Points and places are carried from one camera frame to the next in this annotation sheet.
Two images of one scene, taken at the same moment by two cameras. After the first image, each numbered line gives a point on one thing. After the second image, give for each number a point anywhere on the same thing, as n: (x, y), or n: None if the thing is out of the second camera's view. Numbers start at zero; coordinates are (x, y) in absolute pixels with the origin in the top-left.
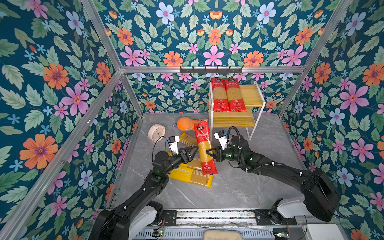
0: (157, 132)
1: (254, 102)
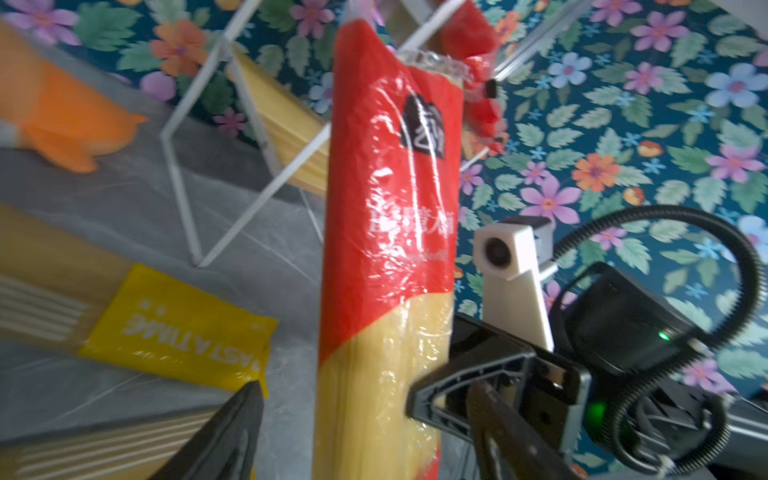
0: None
1: (189, 233)
